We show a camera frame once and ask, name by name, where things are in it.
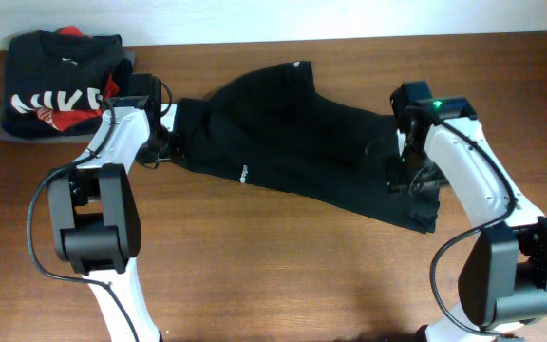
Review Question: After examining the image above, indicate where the black Nike folded shirt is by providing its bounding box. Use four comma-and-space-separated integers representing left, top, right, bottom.
5, 30, 132, 114

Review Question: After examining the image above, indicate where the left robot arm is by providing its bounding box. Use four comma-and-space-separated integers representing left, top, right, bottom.
42, 73, 182, 341

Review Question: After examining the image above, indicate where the grey folded shirt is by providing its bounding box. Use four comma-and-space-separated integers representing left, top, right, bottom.
0, 50, 135, 143

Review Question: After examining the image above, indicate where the red folded shirt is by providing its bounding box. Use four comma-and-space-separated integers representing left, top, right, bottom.
35, 26, 132, 135

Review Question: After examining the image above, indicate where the black t-shirt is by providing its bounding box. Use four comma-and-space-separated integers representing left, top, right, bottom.
174, 61, 440, 234

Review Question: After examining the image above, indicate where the navy folded shirt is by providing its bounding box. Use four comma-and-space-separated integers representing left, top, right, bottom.
2, 59, 133, 142

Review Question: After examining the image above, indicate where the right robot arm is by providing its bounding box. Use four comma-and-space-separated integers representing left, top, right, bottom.
387, 81, 547, 342

